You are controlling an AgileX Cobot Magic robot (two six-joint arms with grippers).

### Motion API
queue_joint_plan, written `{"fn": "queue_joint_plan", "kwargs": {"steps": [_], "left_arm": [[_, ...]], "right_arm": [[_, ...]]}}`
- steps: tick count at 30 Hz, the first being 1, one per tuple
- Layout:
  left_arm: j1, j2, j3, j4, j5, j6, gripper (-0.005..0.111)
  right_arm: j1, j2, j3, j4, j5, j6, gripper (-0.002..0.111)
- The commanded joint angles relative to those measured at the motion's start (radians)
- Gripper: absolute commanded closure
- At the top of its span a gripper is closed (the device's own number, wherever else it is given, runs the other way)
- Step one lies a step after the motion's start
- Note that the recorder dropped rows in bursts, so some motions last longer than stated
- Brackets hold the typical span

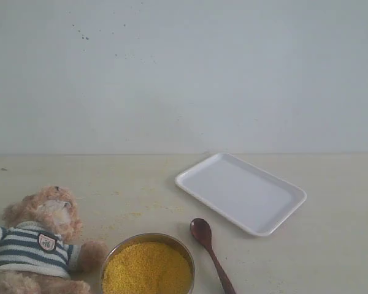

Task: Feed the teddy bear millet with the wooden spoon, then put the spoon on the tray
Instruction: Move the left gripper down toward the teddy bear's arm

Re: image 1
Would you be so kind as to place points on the dark brown wooden spoon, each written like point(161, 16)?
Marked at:
point(202, 233)

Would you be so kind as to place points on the tan teddy bear striped sweater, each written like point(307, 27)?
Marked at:
point(37, 253)

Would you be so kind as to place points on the white rectangular plastic tray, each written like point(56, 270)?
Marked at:
point(253, 199)

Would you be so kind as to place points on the round metal bowl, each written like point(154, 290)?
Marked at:
point(152, 237)

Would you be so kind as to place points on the yellow millet grains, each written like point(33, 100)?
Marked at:
point(149, 267)

